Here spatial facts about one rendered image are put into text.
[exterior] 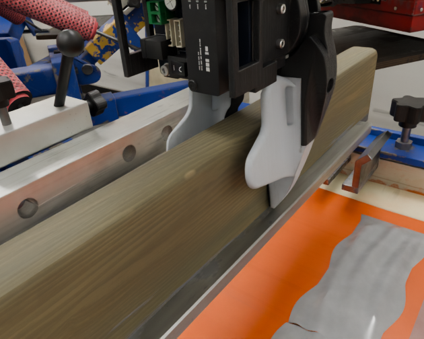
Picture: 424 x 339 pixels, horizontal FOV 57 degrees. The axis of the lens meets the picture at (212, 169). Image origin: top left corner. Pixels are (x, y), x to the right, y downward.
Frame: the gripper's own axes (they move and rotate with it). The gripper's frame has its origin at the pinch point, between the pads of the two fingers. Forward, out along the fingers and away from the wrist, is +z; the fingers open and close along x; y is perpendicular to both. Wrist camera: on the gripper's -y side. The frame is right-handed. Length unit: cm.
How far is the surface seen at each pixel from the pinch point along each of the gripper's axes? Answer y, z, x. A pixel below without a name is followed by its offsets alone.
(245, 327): 2.1, 13.6, 0.3
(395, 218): -19.4, 13.5, 6.2
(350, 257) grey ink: -10.0, 13.0, 4.6
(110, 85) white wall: -201, 93, -281
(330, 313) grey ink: -2.8, 13.0, 5.6
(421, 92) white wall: -200, 59, -24
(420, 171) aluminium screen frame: -25.6, 10.3, 6.8
